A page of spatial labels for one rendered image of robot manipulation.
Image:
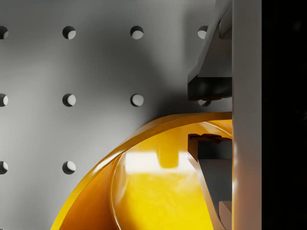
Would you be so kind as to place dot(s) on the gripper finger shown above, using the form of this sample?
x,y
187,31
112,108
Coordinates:
x,y
211,87
211,148

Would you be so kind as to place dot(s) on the yellow bowl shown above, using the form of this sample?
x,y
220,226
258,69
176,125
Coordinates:
x,y
153,196

